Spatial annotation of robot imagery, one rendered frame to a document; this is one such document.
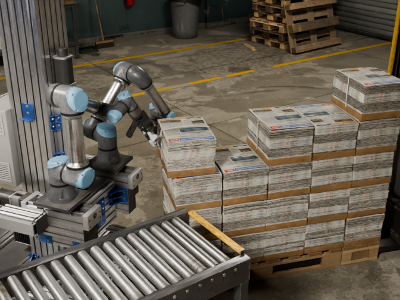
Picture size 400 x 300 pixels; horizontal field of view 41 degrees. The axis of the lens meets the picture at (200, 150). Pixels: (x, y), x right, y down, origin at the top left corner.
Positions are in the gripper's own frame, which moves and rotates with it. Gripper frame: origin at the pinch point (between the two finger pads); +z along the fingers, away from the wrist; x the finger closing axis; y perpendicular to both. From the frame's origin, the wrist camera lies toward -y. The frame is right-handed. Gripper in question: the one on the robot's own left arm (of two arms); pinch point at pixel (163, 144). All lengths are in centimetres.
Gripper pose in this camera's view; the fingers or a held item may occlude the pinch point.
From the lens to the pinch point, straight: 350.2
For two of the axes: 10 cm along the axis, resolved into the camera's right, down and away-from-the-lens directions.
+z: 2.6, 4.0, -8.8
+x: 9.7, -1.1, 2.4
